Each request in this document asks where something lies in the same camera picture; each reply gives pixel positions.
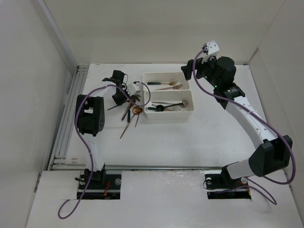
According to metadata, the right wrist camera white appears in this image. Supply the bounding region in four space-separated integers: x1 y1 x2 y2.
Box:
203 40 219 56

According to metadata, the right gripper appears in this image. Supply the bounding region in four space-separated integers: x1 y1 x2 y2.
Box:
180 53 221 88

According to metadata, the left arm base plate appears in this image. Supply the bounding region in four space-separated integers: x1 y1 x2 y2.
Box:
82 172 122 200

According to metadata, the white bin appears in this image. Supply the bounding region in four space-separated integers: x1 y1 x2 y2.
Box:
143 90 194 120
143 72 190 91

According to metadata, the copper spoon round bowl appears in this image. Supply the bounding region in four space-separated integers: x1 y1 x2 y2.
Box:
120 106 143 139

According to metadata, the black spoon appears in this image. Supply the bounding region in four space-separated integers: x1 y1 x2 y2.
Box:
156 103 182 111

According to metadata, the rose gold fork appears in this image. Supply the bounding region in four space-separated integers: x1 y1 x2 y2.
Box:
156 84 183 91

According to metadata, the white bin far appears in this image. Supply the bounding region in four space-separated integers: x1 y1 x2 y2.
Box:
143 72 190 91

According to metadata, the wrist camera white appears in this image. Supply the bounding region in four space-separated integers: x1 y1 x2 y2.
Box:
203 40 219 56
126 82 141 96

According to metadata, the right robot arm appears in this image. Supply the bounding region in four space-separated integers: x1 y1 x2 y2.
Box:
181 56 296 187

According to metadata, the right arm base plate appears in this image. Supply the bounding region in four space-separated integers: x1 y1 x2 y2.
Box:
203 173 251 200

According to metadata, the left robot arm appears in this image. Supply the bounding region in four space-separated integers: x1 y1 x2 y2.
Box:
75 95 106 189

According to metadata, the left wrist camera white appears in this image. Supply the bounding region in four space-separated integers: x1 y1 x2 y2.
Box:
126 82 141 96

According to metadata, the aluminium rail left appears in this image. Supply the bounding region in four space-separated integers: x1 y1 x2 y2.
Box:
47 65 89 171

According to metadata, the white bin near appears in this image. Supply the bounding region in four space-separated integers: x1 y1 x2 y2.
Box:
143 90 194 120

